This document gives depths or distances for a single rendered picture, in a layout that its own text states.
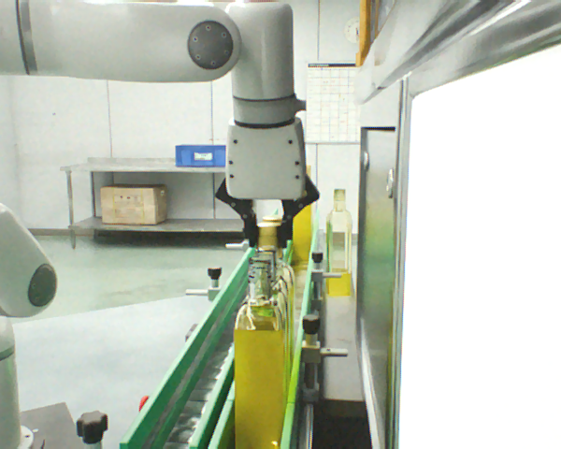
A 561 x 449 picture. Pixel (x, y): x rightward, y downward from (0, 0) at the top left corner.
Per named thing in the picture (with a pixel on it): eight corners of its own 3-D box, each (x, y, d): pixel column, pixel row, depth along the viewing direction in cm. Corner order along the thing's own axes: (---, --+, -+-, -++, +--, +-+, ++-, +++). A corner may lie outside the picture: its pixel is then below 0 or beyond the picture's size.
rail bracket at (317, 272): (340, 311, 128) (341, 253, 126) (310, 311, 129) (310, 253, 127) (340, 306, 132) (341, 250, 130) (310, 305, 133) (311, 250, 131)
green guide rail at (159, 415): (131, 512, 61) (127, 442, 59) (122, 512, 61) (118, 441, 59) (278, 226, 232) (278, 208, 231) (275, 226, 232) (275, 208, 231)
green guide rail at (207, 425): (199, 515, 60) (197, 445, 59) (190, 514, 60) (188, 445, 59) (295, 226, 232) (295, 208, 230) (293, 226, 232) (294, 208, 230)
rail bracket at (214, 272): (220, 333, 115) (219, 269, 112) (184, 332, 115) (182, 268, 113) (223, 326, 119) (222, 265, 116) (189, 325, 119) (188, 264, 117)
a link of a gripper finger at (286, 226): (306, 194, 75) (307, 239, 77) (282, 194, 75) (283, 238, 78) (305, 203, 72) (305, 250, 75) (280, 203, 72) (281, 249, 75)
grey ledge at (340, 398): (371, 458, 88) (373, 389, 86) (314, 456, 88) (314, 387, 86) (349, 286, 181) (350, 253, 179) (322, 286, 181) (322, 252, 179)
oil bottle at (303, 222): (310, 261, 174) (311, 170, 169) (293, 261, 175) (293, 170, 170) (311, 257, 180) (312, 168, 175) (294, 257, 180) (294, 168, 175)
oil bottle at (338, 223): (351, 296, 139) (353, 190, 134) (328, 296, 138) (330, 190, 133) (346, 289, 144) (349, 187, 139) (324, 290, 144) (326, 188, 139)
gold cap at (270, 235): (280, 259, 74) (280, 226, 74) (253, 258, 75) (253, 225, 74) (282, 253, 78) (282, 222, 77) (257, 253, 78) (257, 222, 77)
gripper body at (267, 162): (308, 102, 72) (308, 185, 76) (228, 102, 73) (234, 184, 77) (304, 117, 65) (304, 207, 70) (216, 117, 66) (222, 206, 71)
